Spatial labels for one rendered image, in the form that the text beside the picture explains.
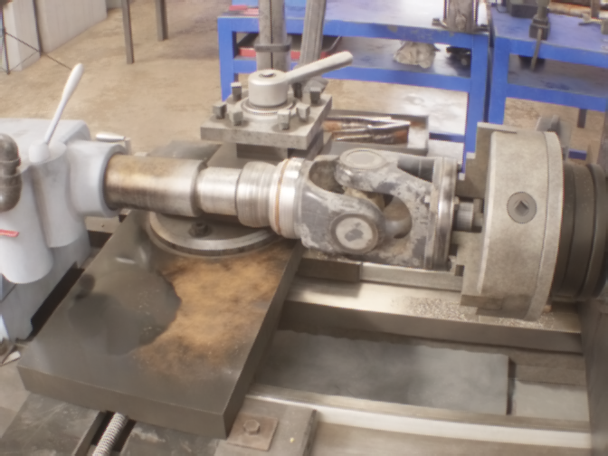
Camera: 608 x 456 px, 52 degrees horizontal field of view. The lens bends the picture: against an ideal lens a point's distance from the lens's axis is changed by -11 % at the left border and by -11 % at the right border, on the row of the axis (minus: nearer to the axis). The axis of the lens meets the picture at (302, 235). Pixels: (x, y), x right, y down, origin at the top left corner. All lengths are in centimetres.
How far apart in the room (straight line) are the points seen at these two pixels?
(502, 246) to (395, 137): 224
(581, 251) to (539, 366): 46
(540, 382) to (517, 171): 52
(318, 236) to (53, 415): 44
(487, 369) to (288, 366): 35
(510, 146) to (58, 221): 63
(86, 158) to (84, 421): 37
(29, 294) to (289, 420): 50
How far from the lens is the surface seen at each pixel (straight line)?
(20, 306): 114
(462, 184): 88
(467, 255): 86
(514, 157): 82
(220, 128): 104
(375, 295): 117
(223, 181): 93
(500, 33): 266
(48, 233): 102
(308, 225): 88
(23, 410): 100
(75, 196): 100
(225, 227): 114
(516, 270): 81
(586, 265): 86
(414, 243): 89
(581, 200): 85
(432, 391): 117
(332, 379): 118
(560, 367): 127
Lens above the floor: 156
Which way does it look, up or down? 33 degrees down
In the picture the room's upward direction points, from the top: 1 degrees counter-clockwise
